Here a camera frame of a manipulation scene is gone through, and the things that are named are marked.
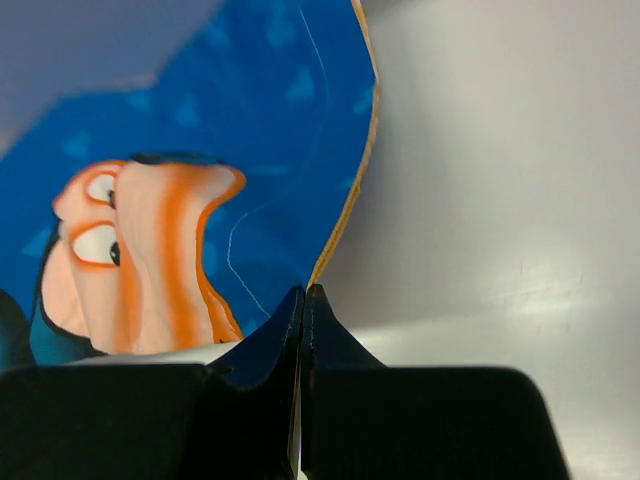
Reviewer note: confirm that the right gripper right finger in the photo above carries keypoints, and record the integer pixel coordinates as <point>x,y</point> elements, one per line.
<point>362,419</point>

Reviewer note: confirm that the blue Mickey placemat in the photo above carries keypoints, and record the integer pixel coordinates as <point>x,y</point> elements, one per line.
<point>175,215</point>

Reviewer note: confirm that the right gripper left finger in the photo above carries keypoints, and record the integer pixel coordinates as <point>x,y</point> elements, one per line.
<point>232,418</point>

